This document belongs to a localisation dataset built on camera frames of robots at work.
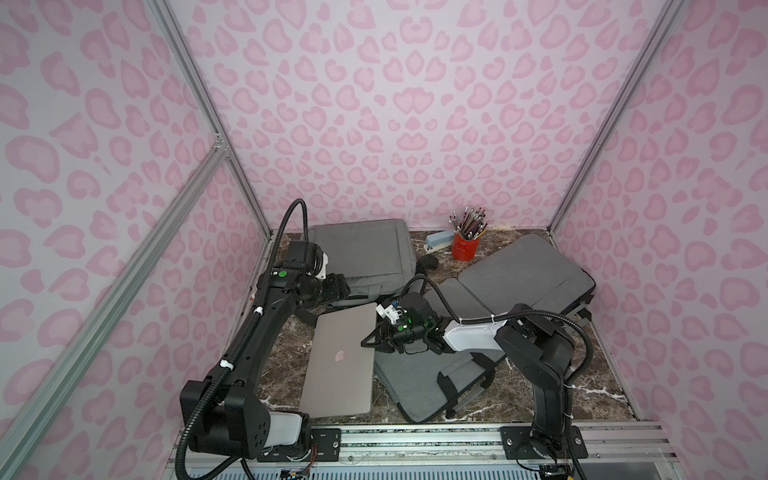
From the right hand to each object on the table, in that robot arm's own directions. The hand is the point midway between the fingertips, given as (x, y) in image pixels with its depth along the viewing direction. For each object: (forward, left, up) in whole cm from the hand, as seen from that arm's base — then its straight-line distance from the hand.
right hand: (367, 345), depth 80 cm
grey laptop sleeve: (-8, -16, -6) cm, 19 cm away
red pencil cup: (+37, -31, -5) cm, 49 cm away
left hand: (+12, +7, +9) cm, 16 cm away
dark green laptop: (-5, +8, -6) cm, 11 cm away
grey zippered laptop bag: (+34, +1, -5) cm, 35 cm away
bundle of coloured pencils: (+42, -33, +4) cm, 54 cm away
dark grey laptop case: (+31, -52, -8) cm, 61 cm away
